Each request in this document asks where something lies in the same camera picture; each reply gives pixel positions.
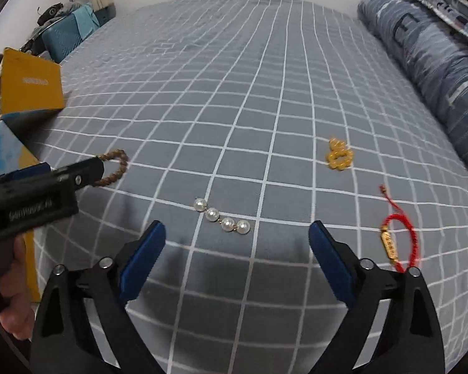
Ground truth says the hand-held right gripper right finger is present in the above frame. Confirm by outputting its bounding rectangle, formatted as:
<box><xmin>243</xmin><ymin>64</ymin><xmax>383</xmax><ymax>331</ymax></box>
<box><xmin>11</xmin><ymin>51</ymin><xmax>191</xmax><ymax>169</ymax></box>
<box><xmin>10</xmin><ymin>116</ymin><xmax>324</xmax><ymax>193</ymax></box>
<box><xmin>308</xmin><ymin>219</ymin><xmax>446</xmax><ymax>374</ymax></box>

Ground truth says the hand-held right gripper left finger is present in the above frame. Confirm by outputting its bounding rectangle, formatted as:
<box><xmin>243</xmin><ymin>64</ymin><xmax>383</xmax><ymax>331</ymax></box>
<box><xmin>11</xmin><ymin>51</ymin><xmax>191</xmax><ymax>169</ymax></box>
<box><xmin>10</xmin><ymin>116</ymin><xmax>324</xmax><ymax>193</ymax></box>
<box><xmin>30</xmin><ymin>220</ymin><xmax>168</xmax><ymax>374</ymax></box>

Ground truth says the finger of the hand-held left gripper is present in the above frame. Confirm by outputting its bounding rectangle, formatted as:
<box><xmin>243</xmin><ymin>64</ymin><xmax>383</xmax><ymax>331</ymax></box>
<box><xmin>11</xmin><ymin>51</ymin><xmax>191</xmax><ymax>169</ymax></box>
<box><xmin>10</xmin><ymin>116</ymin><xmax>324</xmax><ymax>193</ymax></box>
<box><xmin>0</xmin><ymin>163</ymin><xmax>53</xmax><ymax>188</ymax></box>
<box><xmin>51</xmin><ymin>157</ymin><xmax>106</xmax><ymax>192</ymax></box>

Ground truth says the small wooden bead bracelet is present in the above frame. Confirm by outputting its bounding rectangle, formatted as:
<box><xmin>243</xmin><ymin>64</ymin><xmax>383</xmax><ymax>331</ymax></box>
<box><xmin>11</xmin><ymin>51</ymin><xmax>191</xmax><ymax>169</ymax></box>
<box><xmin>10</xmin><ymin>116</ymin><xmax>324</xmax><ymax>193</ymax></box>
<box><xmin>94</xmin><ymin>149</ymin><xmax>129</xmax><ymax>188</ymax></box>

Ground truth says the white pearl chain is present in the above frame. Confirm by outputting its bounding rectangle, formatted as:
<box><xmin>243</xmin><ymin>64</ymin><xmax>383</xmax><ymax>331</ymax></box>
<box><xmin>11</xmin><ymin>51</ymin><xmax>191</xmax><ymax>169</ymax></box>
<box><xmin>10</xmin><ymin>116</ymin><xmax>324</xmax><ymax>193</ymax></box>
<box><xmin>194</xmin><ymin>198</ymin><xmax>250</xmax><ymax>235</ymax></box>

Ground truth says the printed cardboard box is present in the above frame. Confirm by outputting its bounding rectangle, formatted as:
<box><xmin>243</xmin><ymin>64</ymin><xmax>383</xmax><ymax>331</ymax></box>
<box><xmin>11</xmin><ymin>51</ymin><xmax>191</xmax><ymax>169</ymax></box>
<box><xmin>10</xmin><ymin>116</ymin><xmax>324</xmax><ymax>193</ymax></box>
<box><xmin>0</xmin><ymin>48</ymin><xmax>67</xmax><ymax>302</ymax></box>

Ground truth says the person's left hand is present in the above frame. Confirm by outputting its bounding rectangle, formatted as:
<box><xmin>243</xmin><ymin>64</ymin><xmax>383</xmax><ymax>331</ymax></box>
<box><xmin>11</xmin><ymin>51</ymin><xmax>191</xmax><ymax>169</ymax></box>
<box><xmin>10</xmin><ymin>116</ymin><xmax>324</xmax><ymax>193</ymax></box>
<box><xmin>0</xmin><ymin>237</ymin><xmax>37</xmax><ymax>340</ymax></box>

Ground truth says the teal suitcase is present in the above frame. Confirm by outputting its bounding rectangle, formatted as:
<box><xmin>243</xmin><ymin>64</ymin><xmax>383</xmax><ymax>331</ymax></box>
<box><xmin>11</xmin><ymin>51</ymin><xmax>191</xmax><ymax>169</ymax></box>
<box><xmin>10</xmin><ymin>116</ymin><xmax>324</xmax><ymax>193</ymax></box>
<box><xmin>41</xmin><ymin>6</ymin><xmax>100</xmax><ymax>63</ymax></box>

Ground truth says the dark bag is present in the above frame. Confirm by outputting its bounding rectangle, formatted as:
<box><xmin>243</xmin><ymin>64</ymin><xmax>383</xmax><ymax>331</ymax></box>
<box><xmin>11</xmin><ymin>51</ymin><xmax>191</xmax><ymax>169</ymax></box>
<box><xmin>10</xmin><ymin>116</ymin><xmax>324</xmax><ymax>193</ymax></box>
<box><xmin>37</xmin><ymin>2</ymin><xmax>79</xmax><ymax>28</ymax></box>

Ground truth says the grey checked bed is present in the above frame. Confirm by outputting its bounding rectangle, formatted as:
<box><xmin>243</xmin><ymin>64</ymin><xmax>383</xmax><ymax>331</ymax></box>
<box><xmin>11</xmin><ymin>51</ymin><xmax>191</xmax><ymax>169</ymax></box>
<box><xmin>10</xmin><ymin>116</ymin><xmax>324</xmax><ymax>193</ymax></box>
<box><xmin>19</xmin><ymin>0</ymin><xmax>468</xmax><ymax>374</ymax></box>

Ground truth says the folded blue-grey quilt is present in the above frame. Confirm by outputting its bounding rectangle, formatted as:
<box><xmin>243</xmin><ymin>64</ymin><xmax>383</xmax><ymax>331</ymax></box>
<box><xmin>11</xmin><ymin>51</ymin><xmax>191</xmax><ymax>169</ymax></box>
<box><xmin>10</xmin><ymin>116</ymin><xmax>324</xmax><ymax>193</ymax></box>
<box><xmin>357</xmin><ymin>0</ymin><xmax>468</xmax><ymax>172</ymax></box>

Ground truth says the red string bracelet gold tube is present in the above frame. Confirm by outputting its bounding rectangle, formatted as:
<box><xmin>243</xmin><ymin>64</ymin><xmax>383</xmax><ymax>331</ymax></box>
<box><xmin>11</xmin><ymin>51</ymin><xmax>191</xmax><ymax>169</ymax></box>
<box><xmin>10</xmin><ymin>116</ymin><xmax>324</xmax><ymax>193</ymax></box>
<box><xmin>379</xmin><ymin>185</ymin><xmax>419</xmax><ymax>273</ymax></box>

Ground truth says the yellow bead flower bracelet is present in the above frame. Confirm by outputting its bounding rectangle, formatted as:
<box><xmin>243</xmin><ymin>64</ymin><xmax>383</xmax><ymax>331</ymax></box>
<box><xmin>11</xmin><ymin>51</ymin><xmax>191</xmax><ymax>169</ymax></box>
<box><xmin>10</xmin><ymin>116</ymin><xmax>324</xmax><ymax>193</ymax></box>
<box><xmin>325</xmin><ymin>137</ymin><xmax>353</xmax><ymax>172</ymax></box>

